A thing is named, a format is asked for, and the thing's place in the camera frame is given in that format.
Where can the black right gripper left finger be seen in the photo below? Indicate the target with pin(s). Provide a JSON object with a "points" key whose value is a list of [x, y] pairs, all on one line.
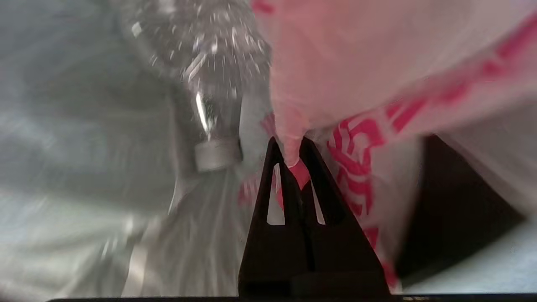
{"points": [[272, 256]]}

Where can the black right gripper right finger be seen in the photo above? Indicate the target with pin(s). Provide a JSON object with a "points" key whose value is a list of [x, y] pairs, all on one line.
{"points": [[344, 256]]}

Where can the white plastic bag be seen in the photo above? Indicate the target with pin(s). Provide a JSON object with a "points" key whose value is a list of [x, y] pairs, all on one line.
{"points": [[356, 63]]}

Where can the clear empty plastic bottle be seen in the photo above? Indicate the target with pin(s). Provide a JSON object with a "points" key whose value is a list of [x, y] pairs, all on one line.
{"points": [[209, 63]]}

